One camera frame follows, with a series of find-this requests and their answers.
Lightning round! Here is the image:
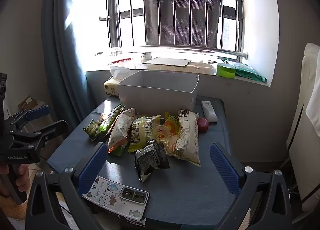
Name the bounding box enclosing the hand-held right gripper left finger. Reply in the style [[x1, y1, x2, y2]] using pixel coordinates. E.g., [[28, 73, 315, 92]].
[[26, 142, 108, 230]]

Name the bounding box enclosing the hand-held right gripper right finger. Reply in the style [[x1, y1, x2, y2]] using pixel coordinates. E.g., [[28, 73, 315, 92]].
[[209, 142, 293, 230]]

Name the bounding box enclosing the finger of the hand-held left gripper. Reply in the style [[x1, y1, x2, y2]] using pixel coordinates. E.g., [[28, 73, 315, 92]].
[[9, 120, 68, 157], [5, 105, 51, 133]]

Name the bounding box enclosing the long green snack packet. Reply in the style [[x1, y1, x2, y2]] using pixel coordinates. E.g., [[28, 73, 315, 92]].
[[96, 104, 125, 137]]

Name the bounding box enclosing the white storage box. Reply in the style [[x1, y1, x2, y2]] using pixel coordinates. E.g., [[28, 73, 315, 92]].
[[117, 70, 200, 115]]

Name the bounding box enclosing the person's left hand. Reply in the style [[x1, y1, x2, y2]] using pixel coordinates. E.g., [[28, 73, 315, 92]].
[[12, 164, 31, 193]]

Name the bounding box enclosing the cardboard box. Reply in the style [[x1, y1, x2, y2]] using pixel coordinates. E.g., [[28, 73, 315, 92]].
[[18, 95, 38, 114]]

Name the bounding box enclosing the smartphone with cartoon case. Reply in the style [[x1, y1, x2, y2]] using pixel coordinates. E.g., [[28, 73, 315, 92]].
[[82, 175, 150, 220]]

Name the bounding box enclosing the small green snack packet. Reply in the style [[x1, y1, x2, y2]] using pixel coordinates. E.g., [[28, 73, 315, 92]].
[[83, 119, 99, 139]]

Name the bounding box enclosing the blue curtain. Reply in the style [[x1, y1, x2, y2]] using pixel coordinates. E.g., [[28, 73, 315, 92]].
[[41, 0, 88, 143]]

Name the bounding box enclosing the long white snack packet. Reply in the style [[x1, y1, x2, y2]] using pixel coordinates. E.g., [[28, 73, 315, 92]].
[[174, 109, 202, 167]]

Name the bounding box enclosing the dark red round object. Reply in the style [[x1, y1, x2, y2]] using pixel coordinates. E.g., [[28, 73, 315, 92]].
[[197, 118, 209, 133]]

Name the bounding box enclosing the white and orange snack packet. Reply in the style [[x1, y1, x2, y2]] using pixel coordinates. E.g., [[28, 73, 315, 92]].
[[107, 108, 136, 156]]

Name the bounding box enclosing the white remote control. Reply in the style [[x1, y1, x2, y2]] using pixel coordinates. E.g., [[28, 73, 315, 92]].
[[201, 101, 218, 123]]

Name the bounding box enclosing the black and silver snack packet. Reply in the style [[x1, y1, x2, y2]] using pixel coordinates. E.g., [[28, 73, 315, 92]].
[[134, 140, 170, 183]]

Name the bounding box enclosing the yellow-green snack packet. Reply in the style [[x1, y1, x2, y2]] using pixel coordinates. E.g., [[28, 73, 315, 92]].
[[128, 115, 162, 153]]

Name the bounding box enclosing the yellow triangular snack packet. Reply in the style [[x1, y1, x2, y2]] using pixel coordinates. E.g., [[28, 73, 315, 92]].
[[164, 111, 182, 136]]

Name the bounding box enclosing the clear jelly cup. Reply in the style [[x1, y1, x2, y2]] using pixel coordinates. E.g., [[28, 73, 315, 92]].
[[154, 125, 173, 143]]

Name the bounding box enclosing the tissue pack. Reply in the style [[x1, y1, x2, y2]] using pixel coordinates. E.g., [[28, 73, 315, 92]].
[[104, 66, 130, 97]]

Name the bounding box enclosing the green plastic packet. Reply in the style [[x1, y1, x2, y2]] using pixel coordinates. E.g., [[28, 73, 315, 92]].
[[226, 60, 267, 83]]

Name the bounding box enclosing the window grille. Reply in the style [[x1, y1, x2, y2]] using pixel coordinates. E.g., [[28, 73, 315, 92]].
[[105, 0, 244, 51]]

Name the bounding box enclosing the cardboard sheet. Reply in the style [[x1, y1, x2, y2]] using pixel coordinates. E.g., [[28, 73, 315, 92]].
[[142, 57, 192, 67]]

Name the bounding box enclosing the dark hanging cloth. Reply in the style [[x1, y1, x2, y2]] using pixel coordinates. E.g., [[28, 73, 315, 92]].
[[144, 0, 222, 48]]

